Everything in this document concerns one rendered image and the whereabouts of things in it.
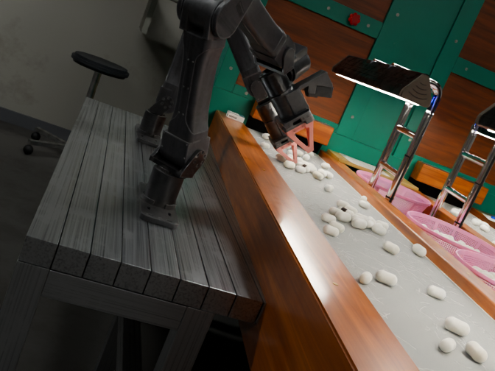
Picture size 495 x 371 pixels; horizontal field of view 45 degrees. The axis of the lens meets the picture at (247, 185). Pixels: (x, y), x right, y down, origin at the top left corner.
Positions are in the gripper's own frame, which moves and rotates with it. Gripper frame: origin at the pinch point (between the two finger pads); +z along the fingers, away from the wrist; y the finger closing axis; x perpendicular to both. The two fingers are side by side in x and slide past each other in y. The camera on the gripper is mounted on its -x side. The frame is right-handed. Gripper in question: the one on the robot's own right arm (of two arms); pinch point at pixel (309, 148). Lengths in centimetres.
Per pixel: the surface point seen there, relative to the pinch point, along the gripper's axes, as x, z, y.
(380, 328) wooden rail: 9, 3, -66
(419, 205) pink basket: -28, 49, 43
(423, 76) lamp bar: -32.3, 0.2, 6.9
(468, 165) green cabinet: -62, 66, 86
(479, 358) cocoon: -1, 18, -62
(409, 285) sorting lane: -0.9, 19.2, -37.1
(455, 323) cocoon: -2, 18, -54
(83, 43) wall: 67, -46, 268
